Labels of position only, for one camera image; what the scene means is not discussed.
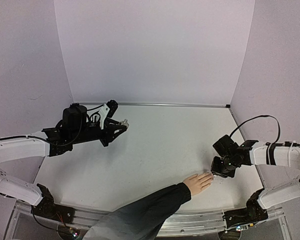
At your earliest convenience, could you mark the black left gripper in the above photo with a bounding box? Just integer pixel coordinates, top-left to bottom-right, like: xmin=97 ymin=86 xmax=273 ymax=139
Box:
xmin=71 ymin=120 xmax=128 ymax=148

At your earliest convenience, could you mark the glitter nail polish bottle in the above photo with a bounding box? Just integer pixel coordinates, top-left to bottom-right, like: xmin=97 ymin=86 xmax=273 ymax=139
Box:
xmin=119 ymin=119 xmax=129 ymax=128

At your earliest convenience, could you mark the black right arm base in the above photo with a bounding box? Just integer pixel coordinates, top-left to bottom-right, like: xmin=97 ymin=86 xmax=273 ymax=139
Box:
xmin=222 ymin=199 xmax=269 ymax=229

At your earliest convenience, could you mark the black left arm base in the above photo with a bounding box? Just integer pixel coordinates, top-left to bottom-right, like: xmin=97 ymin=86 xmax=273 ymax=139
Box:
xmin=31 ymin=183 xmax=75 ymax=224

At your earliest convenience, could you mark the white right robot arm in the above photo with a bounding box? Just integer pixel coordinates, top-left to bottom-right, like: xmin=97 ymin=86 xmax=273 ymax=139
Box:
xmin=210 ymin=135 xmax=300 ymax=210

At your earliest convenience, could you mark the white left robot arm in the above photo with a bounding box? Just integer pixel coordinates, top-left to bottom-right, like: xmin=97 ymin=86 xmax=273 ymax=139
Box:
xmin=0 ymin=100 xmax=129 ymax=219

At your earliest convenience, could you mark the dark sleeved forearm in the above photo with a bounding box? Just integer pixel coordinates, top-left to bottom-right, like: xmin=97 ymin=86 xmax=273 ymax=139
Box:
xmin=83 ymin=183 xmax=191 ymax=240

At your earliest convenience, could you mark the mannequin hand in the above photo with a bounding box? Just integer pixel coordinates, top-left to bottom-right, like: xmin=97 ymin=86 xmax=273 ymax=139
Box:
xmin=183 ymin=172 xmax=214 ymax=196

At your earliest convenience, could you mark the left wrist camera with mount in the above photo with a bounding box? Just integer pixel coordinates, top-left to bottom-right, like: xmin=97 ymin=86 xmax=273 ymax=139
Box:
xmin=87 ymin=100 xmax=119 ymax=130

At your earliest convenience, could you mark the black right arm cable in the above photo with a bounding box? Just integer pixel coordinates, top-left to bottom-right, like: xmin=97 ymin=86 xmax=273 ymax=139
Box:
xmin=229 ymin=114 xmax=281 ymax=145

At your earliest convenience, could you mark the aluminium table frame rail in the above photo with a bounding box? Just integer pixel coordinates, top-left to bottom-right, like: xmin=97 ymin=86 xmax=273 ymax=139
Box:
xmin=4 ymin=200 xmax=291 ymax=240

